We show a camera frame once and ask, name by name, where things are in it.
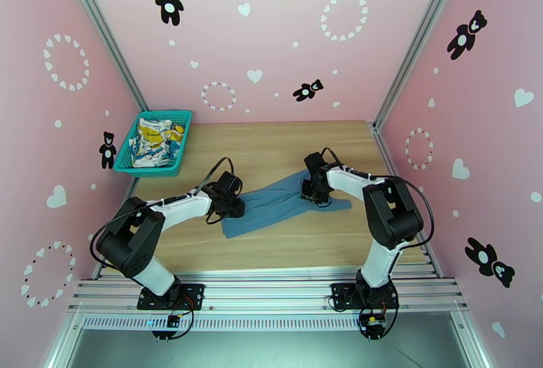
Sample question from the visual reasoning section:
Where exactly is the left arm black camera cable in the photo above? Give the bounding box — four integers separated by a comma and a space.
89, 156, 235, 272

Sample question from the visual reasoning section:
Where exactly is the black yellow controller box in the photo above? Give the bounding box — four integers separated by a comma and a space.
360, 313, 387, 336

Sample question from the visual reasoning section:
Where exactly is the aluminium frame corner post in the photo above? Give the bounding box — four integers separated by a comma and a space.
372, 0, 470, 130
57, 0, 149, 112

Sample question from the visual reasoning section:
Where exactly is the black teddy bear wall sticker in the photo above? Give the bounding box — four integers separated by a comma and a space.
154, 0, 185, 26

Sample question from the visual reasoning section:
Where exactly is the perforated metal strip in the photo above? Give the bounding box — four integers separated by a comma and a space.
80, 313, 461, 331

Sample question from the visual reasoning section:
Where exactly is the blue tank top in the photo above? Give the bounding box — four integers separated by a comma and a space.
221, 169, 352, 240

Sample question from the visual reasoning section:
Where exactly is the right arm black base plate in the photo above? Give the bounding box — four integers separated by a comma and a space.
330, 282, 400, 312

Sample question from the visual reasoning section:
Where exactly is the aluminium mounting rail beam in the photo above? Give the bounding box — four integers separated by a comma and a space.
67, 277, 470, 314

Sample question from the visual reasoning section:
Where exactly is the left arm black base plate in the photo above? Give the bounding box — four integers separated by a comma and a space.
136, 282, 206, 312

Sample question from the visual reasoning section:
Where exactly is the teal plastic laundry basket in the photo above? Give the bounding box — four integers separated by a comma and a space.
113, 109, 193, 179

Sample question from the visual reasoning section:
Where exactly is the white yellow blue printed garment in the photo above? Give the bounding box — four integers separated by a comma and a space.
129, 116, 187, 168

